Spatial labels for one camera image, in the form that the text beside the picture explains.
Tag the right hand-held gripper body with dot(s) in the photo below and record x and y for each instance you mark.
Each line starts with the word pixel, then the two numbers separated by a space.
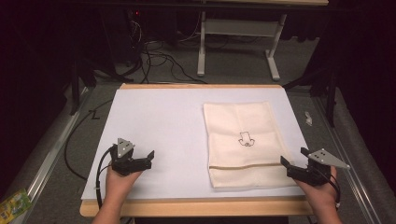
pixel 314 169

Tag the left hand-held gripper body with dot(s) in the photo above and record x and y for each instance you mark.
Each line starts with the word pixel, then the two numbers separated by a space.
pixel 124 161

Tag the cream cloth with line drawing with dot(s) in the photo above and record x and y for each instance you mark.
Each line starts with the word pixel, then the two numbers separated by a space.
pixel 246 146

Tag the person's left hand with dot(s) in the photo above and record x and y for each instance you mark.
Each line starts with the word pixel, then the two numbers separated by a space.
pixel 120 183

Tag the person's right hand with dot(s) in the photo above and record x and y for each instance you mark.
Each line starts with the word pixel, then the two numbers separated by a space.
pixel 320 194

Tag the white table mat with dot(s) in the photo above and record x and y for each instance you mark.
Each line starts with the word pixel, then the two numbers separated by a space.
pixel 162 133

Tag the small clear plastic scrap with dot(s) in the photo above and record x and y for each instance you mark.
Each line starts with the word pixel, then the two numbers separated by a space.
pixel 308 118

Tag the black metal stand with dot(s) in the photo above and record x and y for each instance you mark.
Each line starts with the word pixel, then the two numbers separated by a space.
pixel 76 77
pixel 330 93

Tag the wooden table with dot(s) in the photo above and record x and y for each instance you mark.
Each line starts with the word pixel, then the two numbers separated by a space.
pixel 199 207

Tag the green snack packet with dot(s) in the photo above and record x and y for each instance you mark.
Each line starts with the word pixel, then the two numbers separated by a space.
pixel 12 207

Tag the metal floor rail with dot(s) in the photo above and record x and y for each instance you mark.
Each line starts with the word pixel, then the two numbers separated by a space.
pixel 345 161
pixel 53 149

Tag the white desk frame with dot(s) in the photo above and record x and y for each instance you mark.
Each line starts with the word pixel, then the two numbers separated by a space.
pixel 239 28

